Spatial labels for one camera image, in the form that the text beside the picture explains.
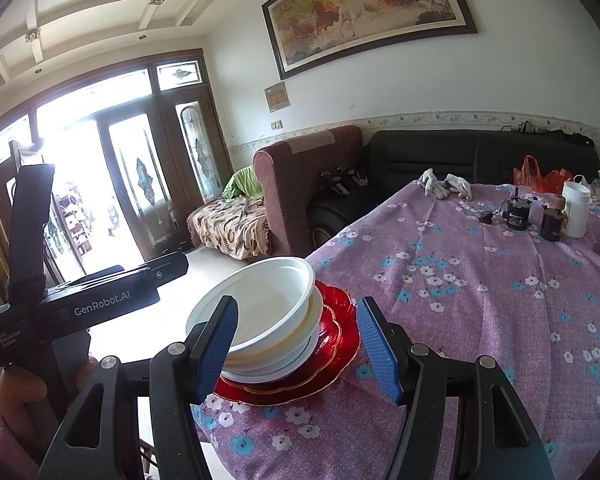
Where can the large white bowl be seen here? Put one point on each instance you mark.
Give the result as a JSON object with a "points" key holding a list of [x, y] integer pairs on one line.
{"points": [[265, 300]]}

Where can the purple floral tablecloth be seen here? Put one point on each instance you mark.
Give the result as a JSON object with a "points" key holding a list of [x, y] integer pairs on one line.
{"points": [[480, 335]]}

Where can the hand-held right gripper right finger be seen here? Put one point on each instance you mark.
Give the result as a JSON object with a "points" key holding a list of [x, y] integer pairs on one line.
{"points": [[380, 352]]}

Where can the brown armchair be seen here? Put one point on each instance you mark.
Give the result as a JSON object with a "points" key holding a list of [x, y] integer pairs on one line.
{"points": [[290, 180]]}

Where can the black round pump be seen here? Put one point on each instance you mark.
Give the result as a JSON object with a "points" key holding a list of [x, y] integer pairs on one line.
{"points": [[516, 217]]}

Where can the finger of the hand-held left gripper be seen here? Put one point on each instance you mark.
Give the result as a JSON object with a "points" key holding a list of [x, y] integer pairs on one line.
{"points": [[165, 269], [107, 271]]}

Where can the black white shoes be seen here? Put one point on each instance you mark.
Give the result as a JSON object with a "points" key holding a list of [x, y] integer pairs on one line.
{"points": [[342, 180]]}

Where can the cream bowl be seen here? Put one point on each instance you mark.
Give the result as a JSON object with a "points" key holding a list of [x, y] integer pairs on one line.
{"points": [[316, 312]]}

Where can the small black power adapter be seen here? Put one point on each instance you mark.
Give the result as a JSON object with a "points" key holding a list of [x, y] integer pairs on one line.
{"points": [[486, 218]]}

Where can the small dark jar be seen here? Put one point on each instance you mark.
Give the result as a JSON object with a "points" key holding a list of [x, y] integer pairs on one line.
{"points": [[551, 225]]}

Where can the framed horse painting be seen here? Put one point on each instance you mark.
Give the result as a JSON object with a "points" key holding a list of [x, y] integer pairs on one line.
{"points": [[370, 5]]}

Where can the small white bowl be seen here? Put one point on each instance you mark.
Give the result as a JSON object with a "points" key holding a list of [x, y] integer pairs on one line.
{"points": [[260, 376], [300, 355]]}

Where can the person's left hand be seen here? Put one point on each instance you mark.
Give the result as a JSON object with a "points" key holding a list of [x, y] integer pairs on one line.
{"points": [[20, 385]]}

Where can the black leather sofa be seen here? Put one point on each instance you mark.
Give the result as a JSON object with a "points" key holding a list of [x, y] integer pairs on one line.
{"points": [[430, 152]]}

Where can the red plastic bag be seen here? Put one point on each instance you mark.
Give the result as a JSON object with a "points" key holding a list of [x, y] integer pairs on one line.
{"points": [[530, 177]]}

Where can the red plate gold lettering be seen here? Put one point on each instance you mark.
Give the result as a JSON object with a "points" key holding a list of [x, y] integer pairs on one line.
{"points": [[290, 398]]}

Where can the wooden glass door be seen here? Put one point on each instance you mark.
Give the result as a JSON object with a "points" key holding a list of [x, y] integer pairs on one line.
{"points": [[180, 150]]}

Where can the white plastic jar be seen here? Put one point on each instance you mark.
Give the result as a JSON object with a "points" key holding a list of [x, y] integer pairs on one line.
{"points": [[575, 210]]}

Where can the white work glove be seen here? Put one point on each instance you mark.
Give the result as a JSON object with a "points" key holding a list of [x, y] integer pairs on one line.
{"points": [[457, 185], [430, 182]]}

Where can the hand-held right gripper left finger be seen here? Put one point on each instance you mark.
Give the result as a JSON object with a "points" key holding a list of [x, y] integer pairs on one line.
{"points": [[215, 347]]}

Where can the green cloth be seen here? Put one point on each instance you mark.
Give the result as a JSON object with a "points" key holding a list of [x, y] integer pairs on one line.
{"points": [[242, 182]]}

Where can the person's left forearm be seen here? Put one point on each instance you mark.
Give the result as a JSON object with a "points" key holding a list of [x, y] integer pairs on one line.
{"points": [[5, 440]]}

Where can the brown wall plaque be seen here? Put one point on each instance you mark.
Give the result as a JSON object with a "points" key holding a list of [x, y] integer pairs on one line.
{"points": [[277, 96]]}

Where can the brown patterned blanket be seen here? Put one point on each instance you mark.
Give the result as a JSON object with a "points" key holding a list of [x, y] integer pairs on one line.
{"points": [[230, 227]]}

